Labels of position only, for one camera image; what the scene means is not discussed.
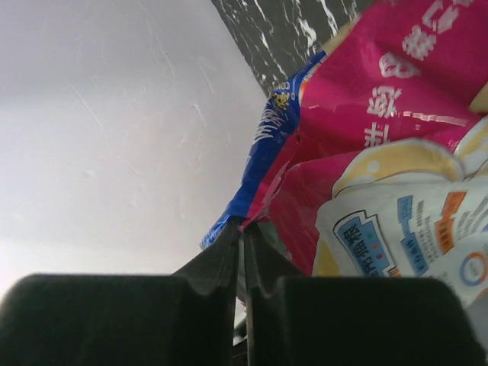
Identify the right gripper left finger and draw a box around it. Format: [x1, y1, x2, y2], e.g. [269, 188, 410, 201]
[1, 220, 239, 365]

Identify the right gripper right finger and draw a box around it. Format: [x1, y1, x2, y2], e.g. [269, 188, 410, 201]
[243, 224, 487, 365]

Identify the pink blue pet food bag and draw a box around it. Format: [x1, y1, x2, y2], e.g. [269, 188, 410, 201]
[201, 1, 487, 306]

